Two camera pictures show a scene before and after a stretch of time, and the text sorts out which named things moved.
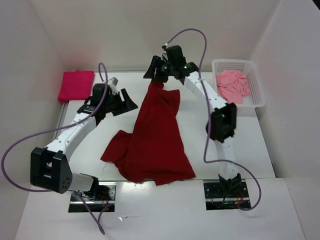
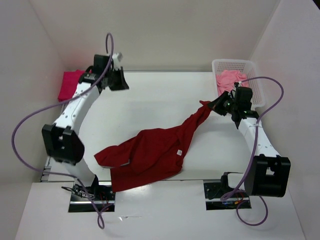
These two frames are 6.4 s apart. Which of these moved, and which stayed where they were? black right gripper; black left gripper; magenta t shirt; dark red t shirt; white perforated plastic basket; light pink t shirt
Moved: dark red t shirt; black left gripper; black right gripper
Stayed: light pink t shirt; magenta t shirt; white perforated plastic basket
